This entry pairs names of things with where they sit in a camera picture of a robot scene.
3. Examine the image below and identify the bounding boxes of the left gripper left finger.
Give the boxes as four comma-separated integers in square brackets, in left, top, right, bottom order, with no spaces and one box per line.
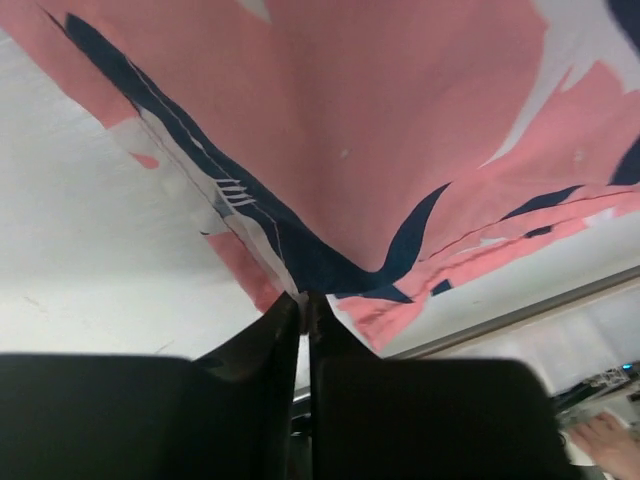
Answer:
[1,295,300,479]

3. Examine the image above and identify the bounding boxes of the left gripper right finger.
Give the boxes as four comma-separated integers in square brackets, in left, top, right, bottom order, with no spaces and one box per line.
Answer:
[306,294,579,479]

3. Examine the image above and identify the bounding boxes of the pink shark print shorts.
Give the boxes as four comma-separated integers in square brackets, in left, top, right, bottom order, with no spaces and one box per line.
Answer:
[1,1,639,349]

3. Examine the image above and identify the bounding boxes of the person's bare hand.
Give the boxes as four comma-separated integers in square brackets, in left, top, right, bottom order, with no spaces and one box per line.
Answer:
[568,412,639,480]

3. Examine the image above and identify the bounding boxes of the aluminium table edge rail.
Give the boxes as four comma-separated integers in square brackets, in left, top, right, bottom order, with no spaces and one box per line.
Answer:
[390,266,639,360]

